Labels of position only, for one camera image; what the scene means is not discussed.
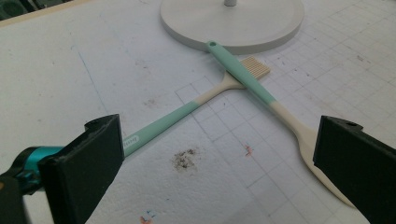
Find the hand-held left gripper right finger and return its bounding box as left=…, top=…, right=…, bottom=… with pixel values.
left=312, top=115, right=396, bottom=224

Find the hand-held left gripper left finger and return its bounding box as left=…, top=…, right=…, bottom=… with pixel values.
left=37, top=114, right=125, bottom=224

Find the green cream silicone basting brush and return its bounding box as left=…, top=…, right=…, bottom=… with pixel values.
left=122, top=55, right=272, bottom=158

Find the green cream silicone spatula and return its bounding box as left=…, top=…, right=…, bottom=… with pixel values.
left=205, top=40, right=357, bottom=209

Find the white utensil hook rack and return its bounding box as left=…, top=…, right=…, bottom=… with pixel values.
left=160, top=0, right=305, bottom=56

